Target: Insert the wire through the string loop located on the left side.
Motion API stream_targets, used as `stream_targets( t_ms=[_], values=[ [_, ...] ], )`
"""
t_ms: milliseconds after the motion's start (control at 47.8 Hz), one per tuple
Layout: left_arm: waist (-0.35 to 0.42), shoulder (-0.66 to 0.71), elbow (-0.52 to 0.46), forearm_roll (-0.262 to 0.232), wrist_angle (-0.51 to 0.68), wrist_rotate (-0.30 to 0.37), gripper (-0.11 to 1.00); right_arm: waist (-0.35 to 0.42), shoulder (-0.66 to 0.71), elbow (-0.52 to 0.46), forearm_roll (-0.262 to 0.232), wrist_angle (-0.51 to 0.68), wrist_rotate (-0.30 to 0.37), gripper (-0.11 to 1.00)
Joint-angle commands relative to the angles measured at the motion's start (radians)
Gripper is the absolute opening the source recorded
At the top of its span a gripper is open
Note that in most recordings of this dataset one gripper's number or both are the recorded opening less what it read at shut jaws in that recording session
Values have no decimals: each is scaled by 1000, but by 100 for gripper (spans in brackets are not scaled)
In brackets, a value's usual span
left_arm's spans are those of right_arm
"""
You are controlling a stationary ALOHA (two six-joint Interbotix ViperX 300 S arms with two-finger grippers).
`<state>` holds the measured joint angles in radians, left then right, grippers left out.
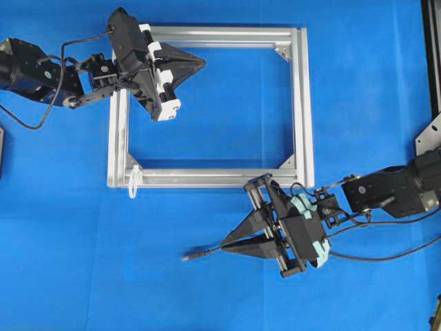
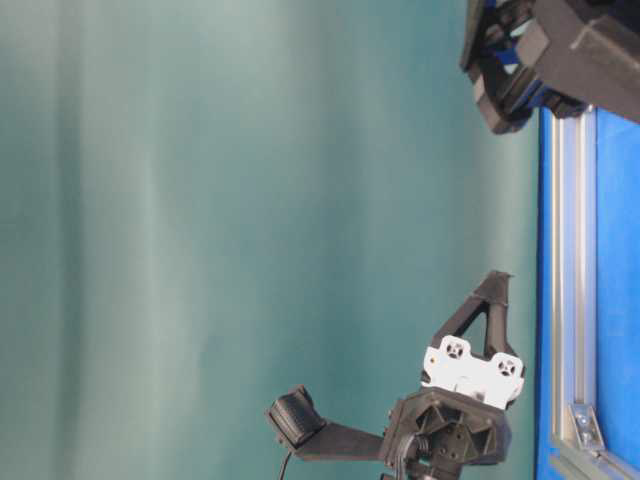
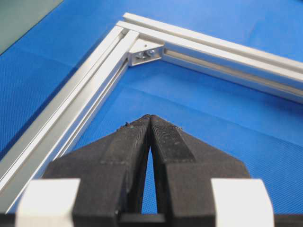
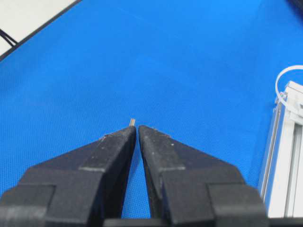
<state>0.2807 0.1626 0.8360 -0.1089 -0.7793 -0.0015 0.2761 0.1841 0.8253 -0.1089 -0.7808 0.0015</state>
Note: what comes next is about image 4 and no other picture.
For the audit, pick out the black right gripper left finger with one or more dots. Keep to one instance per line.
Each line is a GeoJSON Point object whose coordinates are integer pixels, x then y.
{"type": "Point", "coordinates": [80, 188]}

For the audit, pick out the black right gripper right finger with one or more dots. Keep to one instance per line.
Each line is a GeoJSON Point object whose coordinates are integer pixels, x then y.
{"type": "Point", "coordinates": [189, 188]}

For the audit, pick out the white zip tie loop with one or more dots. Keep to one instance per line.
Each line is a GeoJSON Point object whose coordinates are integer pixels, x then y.
{"type": "Point", "coordinates": [289, 88]}

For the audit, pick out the blue table cloth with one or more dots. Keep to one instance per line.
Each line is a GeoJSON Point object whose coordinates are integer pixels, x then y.
{"type": "Point", "coordinates": [201, 71]}

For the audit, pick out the square aluminium extrusion frame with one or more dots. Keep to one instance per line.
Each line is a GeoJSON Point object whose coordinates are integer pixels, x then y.
{"type": "Point", "coordinates": [281, 176]}

